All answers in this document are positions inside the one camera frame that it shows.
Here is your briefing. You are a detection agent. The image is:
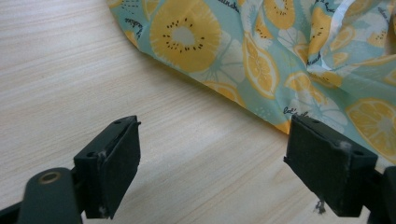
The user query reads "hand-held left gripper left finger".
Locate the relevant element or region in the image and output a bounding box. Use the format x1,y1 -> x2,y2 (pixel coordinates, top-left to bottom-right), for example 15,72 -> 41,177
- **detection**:
73,115 -> 142,220

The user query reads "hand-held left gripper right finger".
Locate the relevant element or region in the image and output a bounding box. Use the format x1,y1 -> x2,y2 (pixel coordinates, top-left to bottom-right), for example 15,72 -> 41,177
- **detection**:
283,114 -> 379,218

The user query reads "lemon print fabric bag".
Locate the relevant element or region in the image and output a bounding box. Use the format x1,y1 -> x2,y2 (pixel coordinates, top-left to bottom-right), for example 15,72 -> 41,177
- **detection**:
106,0 -> 396,166

